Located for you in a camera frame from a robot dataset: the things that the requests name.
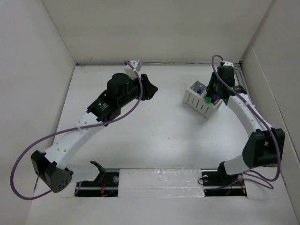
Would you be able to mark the aluminium rail right side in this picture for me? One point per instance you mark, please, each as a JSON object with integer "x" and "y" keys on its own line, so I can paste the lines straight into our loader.
{"x": 241, "y": 80}

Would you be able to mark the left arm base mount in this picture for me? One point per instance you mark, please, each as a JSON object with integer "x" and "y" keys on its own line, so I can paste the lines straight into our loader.
{"x": 100, "y": 186}

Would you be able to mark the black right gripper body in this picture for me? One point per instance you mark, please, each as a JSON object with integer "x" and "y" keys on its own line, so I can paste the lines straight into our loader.
{"x": 213, "y": 84}

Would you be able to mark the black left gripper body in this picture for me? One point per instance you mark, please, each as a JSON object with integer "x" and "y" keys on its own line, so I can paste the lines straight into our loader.
{"x": 145, "y": 93}

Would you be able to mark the silver bolt head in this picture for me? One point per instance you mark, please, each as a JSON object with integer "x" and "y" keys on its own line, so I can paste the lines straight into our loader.
{"x": 115, "y": 179}

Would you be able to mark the blue cap small bottle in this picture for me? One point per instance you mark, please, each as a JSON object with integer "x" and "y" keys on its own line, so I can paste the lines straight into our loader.
{"x": 200, "y": 90}

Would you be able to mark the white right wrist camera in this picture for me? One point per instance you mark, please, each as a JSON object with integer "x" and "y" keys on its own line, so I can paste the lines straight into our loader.
{"x": 226, "y": 63}

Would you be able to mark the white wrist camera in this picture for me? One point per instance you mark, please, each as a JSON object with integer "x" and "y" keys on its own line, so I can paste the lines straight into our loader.
{"x": 132, "y": 65}
{"x": 226, "y": 63}

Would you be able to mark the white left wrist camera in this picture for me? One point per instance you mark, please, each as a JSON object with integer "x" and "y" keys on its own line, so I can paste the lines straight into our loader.
{"x": 132, "y": 65}

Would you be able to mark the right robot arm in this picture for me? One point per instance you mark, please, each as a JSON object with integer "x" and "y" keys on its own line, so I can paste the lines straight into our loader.
{"x": 265, "y": 143}

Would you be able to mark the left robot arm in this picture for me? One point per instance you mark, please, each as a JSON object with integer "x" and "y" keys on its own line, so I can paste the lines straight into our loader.
{"x": 51, "y": 165}

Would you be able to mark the white desk organizer box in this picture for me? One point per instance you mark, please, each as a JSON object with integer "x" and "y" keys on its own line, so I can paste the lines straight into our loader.
{"x": 197, "y": 102}

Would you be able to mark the purple cap highlighter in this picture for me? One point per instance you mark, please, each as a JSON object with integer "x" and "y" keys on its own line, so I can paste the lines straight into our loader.
{"x": 215, "y": 98}

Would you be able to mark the green cap highlighter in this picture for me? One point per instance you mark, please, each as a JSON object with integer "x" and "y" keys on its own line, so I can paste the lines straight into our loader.
{"x": 208, "y": 100}

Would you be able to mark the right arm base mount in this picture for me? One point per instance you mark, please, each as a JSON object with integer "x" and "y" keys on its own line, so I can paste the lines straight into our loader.
{"x": 216, "y": 182}

